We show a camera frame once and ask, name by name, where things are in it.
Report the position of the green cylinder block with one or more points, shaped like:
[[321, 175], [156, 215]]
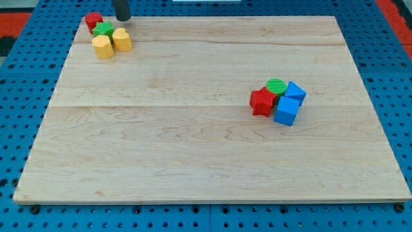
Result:
[[276, 86]]

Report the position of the blue triangle block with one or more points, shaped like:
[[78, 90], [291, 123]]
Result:
[[293, 91]]

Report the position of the red star block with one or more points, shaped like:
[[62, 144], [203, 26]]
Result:
[[262, 101]]

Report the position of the green star block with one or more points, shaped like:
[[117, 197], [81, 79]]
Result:
[[104, 28]]

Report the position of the blue cube block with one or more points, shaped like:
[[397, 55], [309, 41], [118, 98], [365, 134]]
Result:
[[287, 110]]

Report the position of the red cylinder block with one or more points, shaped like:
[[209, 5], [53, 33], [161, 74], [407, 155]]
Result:
[[92, 19]]

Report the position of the yellow heart block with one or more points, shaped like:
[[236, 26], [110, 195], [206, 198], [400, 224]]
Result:
[[122, 40]]

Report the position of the light wooden board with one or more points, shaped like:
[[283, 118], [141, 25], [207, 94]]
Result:
[[169, 122]]

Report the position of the yellow hexagon block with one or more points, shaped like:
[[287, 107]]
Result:
[[102, 47]]

